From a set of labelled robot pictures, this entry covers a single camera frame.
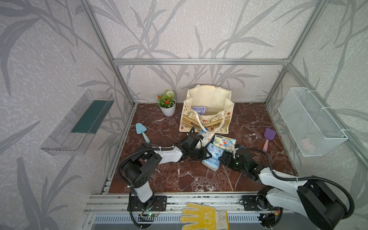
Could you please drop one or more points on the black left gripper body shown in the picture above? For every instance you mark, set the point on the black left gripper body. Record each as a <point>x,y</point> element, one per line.
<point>196,154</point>

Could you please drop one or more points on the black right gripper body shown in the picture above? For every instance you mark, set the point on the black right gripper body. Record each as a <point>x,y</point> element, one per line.
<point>234,164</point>

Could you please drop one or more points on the light blue tissue pack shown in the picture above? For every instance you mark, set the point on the light blue tissue pack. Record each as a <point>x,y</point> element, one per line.
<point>213,163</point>

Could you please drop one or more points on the purple tissue pack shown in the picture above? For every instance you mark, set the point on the purple tissue pack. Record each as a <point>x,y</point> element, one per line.
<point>200,110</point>

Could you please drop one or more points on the cream floral canvas bag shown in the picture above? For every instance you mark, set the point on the cream floral canvas bag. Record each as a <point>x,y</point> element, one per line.
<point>219,104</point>

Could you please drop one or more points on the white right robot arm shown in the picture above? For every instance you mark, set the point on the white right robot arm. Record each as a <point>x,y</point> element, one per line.
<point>324,202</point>

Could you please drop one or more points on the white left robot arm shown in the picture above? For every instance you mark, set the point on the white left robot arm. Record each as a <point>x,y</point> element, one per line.
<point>137,169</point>

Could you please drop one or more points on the floral blue tissue pack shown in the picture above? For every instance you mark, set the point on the floral blue tissue pack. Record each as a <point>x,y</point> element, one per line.
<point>207,138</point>

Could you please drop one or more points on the elephant print tissue pack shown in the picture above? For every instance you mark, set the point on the elephant print tissue pack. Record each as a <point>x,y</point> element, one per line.
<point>225,143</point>

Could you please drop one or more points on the purple toy spatula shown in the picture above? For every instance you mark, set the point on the purple toy spatula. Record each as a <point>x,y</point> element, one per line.
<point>269,135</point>

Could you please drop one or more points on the potted plant red flowers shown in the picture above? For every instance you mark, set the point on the potted plant red flowers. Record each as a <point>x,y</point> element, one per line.
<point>167,103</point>

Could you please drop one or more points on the light blue toy spatula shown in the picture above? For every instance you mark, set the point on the light blue toy spatula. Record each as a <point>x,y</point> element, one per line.
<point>141,129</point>

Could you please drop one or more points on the yellow knit work glove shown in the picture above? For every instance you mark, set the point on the yellow knit work glove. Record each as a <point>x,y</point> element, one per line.
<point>202,217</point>

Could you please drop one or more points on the small green circuit board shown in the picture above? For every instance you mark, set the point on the small green circuit board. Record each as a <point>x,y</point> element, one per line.
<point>148,217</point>

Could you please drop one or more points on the white wire basket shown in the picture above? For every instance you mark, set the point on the white wire basket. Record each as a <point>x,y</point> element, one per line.
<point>314,130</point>

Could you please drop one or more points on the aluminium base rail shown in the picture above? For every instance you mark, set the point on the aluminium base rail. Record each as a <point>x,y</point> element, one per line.
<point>117,212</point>

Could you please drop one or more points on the clear plastic wall shelf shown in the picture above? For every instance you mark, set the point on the clear plastic wall shelf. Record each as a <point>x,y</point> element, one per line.
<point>74,134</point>

